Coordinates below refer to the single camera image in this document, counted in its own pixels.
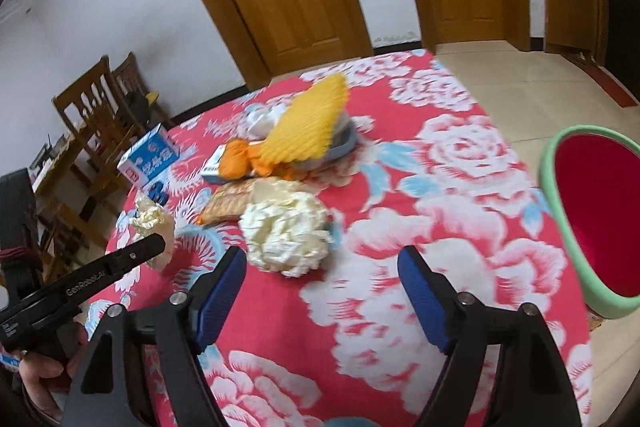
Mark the orange noodle packet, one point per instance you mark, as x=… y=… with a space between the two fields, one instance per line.
x=225 y=204

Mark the wooden chair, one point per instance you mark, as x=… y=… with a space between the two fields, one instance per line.
x=95 y=107
x=131 y=77

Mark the person's left hand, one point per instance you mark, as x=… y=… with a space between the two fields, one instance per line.
x=42 y=369

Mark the blue and white carton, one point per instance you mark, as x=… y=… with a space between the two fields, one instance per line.
x=150 y=154

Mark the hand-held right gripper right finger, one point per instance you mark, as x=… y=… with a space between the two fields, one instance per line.
x=425 y=302

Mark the white plastic bag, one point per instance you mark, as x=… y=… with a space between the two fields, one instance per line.
x=260 y=121

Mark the crumpled cream paper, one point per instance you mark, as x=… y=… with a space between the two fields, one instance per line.
x=150 y=227

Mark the wooden side table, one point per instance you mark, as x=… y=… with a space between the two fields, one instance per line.
x=55 y=172

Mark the small wooden cabinet door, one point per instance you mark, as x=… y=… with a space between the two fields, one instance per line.
x=570 y=7

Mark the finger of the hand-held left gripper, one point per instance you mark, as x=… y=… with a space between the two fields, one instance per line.
x=137 y=254

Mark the small white box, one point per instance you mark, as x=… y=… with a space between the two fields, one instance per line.
x=214 y=166

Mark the green basin with red inside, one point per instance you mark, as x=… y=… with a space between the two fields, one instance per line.
x=600 y=207

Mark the small blue item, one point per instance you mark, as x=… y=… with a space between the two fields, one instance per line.
x=157 y=193

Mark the yellow ridged cloth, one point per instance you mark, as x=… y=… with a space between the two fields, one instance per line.
x=305 y=122

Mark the orange plastic bag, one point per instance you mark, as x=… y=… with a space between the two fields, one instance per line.
x=242 y=159

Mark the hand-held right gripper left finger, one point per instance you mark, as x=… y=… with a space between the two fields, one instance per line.
x=220 y=299

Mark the red doormat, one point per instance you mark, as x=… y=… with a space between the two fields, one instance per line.
x=610 y=82

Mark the red floral tablecloth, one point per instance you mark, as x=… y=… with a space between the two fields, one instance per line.
x=400 y=187

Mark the crumpled white tissue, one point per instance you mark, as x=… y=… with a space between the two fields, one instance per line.
x=285 y=232

